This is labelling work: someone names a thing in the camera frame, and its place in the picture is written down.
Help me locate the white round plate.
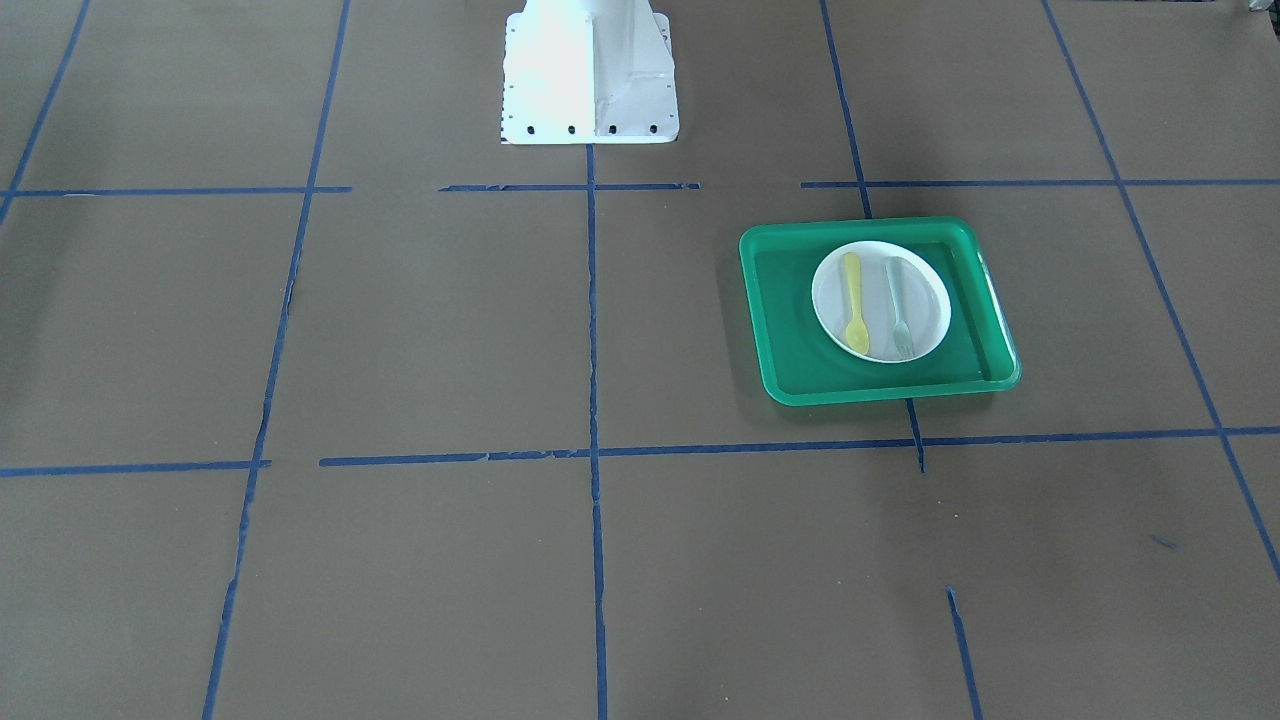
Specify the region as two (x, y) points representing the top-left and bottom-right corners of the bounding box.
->
(812, 240), (952, 364)

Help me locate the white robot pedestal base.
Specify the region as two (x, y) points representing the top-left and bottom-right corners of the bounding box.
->
(500, 1), (680, 145)

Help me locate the green plastic tray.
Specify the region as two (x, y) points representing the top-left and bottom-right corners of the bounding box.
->
(740, 217), (1021, 407)

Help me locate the yellow plastic spoon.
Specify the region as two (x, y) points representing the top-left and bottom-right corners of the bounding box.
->
(841, 252), (870, 357)

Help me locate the pale green plastic fork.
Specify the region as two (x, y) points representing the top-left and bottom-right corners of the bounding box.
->
(884, 256), (915, 363)

